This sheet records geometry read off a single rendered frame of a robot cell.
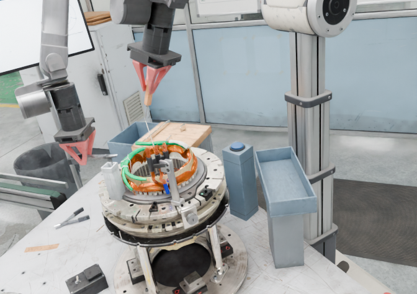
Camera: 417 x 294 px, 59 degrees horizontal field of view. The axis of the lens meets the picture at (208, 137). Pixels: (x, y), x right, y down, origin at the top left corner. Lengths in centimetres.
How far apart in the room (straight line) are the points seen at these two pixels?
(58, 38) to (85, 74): 238
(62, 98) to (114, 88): 233
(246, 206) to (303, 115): 35
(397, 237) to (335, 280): 136
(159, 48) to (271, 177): 46
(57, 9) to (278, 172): 68
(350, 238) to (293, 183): 140
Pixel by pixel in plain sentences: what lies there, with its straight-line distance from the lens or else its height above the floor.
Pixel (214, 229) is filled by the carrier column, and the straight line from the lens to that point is 96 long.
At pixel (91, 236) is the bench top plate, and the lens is 136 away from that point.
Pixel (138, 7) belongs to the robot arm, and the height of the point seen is 151.
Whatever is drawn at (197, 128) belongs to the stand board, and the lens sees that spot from 125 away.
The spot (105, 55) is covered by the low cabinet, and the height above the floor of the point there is 97.
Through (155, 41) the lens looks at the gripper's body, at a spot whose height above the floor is 144.
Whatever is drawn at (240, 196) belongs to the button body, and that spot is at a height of 87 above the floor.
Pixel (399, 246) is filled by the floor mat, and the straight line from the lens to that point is 237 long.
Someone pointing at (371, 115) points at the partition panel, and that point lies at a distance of 319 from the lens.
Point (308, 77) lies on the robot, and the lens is 109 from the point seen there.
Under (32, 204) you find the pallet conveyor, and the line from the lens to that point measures 186.
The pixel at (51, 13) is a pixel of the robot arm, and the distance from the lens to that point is 93.
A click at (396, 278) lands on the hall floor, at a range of 221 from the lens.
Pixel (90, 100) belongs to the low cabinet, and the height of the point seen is 60.
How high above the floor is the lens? 158
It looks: 26 degrees down
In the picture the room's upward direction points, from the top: 8 degrees counter-clockwise
